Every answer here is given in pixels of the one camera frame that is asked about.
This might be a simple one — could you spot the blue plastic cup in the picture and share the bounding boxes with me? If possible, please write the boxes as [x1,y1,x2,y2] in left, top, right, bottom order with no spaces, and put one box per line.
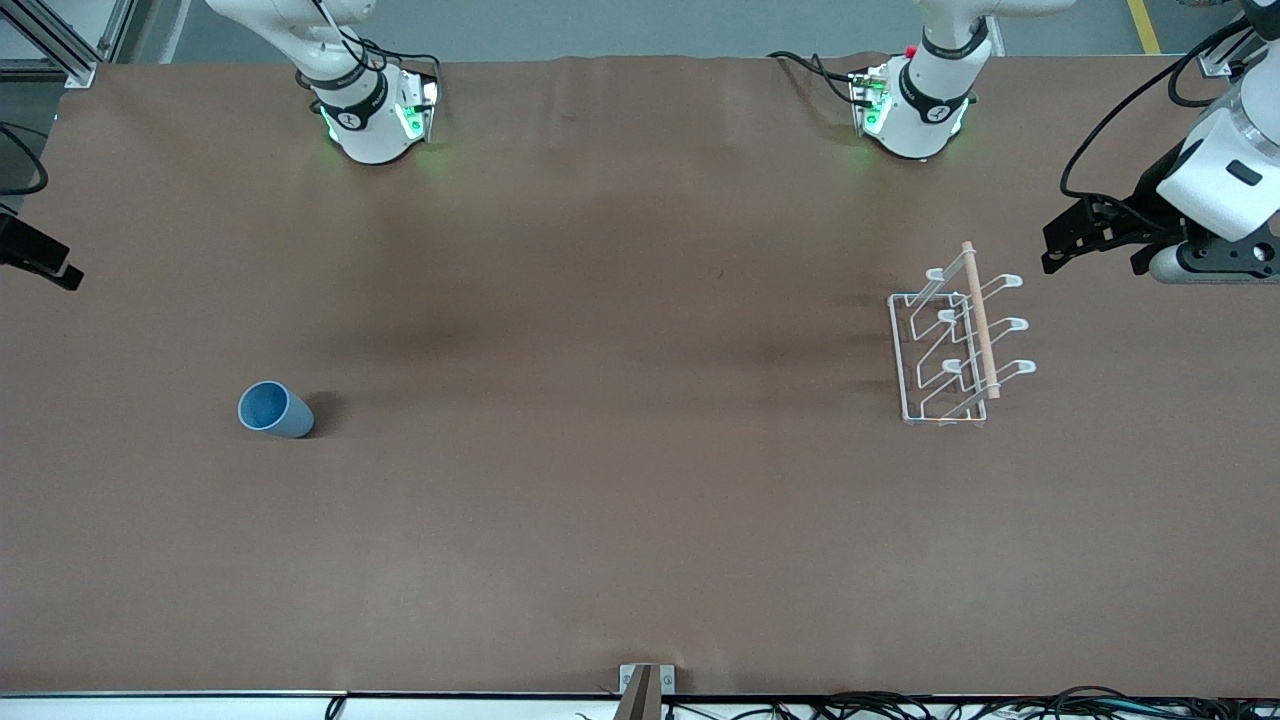
[237,380,315,439]

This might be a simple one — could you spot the metal base connector plate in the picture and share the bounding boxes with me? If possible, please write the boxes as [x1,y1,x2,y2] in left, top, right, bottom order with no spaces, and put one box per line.
[848,62,893,138]
[398,72,443,143]

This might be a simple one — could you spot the brown table cover sheet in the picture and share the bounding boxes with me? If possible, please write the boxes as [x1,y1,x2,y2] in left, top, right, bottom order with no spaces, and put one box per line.
[0,55,1280,698]

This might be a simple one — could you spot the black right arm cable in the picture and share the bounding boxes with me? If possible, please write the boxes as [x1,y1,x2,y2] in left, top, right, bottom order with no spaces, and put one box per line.
[0,122,50,197]

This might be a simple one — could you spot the black looped cable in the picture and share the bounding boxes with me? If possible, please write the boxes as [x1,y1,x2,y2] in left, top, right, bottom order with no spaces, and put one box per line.
[1168,30,1251,108]

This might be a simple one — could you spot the white wire cup rack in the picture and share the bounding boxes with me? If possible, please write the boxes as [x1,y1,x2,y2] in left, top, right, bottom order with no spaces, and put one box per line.
[888,241,1038,427]

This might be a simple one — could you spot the aluminium frame profile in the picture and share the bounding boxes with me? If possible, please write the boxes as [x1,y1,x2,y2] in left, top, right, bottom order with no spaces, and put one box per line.
[1198,0,1263,79]
[0,0,136,89]

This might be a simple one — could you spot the black base cable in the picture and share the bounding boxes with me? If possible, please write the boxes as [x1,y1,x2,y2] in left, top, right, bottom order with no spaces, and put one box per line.
[310,0,443,111]
[768,50,863,107]

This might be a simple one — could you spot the black cable bundle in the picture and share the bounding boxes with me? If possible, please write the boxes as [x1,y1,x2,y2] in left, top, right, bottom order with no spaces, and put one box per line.
[660,685,1280,720]

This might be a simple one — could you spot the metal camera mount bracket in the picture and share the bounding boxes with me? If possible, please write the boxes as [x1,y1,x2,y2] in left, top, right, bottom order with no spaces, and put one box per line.
[618,663,677,720]

